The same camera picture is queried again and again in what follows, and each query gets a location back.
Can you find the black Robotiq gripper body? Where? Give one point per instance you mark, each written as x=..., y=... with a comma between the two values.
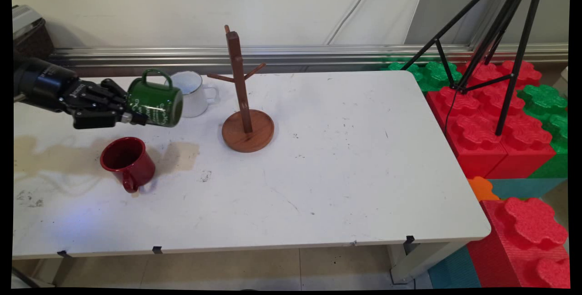
x=77, y=95

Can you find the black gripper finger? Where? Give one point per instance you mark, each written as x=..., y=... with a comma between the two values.
x=116, y=92
x=95, y=120

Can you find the green enamel mug white lettering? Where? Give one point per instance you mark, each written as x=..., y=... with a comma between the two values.
x=157, y=99

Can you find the Kinova robot arm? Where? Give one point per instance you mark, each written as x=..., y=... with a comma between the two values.
x=36, y=83

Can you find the dark red ceramic mug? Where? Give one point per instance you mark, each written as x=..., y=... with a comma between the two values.
x=136, y=167

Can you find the black table edge clip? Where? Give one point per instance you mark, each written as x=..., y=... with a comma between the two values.
x=157, y=249
x=409, y=240
x=64, y=254

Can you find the brown wooden mug tree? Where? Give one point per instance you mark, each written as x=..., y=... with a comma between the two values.
x=248, y=138

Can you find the flat green foam block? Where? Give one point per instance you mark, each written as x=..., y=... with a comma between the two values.
x=434, y=77

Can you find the white table leg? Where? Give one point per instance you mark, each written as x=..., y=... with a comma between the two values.
x=423, y=258

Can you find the large red foam block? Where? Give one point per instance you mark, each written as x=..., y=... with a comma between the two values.
x=477, y=149

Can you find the orange foam piece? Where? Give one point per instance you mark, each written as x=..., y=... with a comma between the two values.
x=481, y=189

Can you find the teal foam block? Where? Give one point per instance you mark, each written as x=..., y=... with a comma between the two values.
x=454, y=270
x=523, y=188

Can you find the black tripod stand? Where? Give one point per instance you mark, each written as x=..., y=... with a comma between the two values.
x=509, y=90

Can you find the tall green foam block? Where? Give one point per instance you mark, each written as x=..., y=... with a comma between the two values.
x=543, y=102

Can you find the red foam floor tiles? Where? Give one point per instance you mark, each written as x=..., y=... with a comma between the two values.
x=523, y=240

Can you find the aluminium rail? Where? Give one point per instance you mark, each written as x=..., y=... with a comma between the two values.
x=318, y=54

